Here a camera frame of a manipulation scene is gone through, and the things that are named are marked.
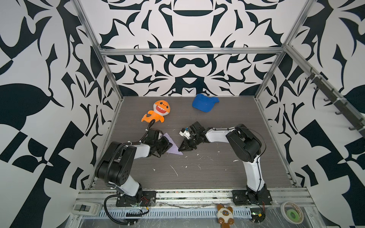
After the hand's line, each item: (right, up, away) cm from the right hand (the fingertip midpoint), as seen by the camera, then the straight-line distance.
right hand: (180, 149), depth 91 cm
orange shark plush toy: (-14, +26, +11) cm, 32 cm away
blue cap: (+18, +30, +22) cm, 41 cm away
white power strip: (-45, -23, -21) cm, 55 cm away
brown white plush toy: (+21, -25, -23) cm, 40 cm away
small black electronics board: (+39, -27, -19) cm, 51 cm away
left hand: (-4, +5, +2) cm, 7 cm away
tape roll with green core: (+54, -26, -20) cm, 64 cm away
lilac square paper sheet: (-4, -1, +1) cm, 4 cm away
